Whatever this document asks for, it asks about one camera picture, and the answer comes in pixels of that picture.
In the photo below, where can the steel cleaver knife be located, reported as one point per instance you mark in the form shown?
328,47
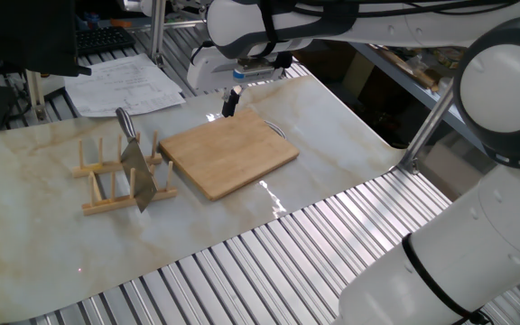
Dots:
136,171

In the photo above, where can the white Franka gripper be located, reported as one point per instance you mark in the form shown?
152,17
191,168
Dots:
206,72

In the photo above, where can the small orange object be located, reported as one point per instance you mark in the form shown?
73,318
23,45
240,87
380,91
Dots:
121,22

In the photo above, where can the wooden dish rack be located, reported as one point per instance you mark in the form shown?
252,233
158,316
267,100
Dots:
115,201

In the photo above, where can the marble pattern table sheet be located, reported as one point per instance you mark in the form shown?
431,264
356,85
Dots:
39,234

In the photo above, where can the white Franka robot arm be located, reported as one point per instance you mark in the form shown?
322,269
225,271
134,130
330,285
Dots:
467,271

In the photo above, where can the black keyboard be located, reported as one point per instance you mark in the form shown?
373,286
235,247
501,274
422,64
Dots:
104,39

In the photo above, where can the printed white paper sheets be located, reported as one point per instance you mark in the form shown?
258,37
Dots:
124,86

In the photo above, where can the aluminium frame post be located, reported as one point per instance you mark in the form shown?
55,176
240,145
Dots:
157,31
427,128
34,95

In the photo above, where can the wooden cutting board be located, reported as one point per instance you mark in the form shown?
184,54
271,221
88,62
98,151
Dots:
228,153

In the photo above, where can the black monitor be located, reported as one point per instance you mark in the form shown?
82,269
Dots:
16,36

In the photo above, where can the small blue bottle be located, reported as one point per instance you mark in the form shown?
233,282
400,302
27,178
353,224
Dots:
91,21

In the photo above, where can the grey metal shelf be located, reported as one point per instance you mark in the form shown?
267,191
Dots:
415,90

